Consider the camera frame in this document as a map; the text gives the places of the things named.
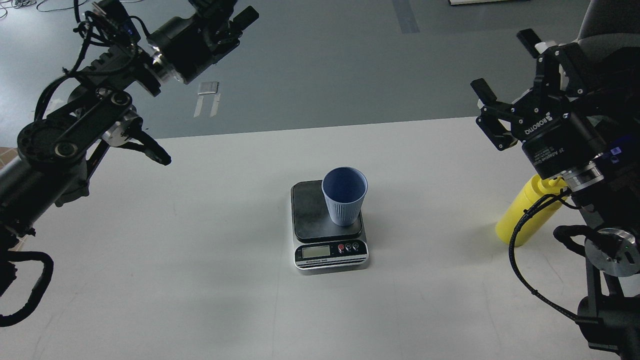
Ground beige checkered cloth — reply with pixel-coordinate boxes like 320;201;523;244
0;146;18;163

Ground yellow squeeze bottle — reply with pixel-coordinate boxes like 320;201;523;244
494;174;571;248

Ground digital kitchen scale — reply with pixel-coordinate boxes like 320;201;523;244
290;180;370;275

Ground grey floor plate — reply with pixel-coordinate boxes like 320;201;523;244
197;80;220;96

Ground blue ribbed plastic cup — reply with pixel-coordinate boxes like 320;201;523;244
321;166;369;227

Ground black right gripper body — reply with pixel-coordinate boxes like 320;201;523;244
510;88;607;179

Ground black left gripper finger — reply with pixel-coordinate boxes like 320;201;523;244
212;6;259;50

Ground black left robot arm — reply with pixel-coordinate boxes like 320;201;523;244
0;0;259;328

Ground grey office chair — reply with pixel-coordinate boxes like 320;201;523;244
564;0;640;95

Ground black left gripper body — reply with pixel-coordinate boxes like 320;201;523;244
146;9;234;85

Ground black floor cables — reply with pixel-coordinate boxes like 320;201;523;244
0;0;90;19

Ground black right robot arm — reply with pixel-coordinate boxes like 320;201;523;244
470;29;639;360

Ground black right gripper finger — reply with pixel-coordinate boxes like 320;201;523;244
470;78;524;151
516;28;595;109

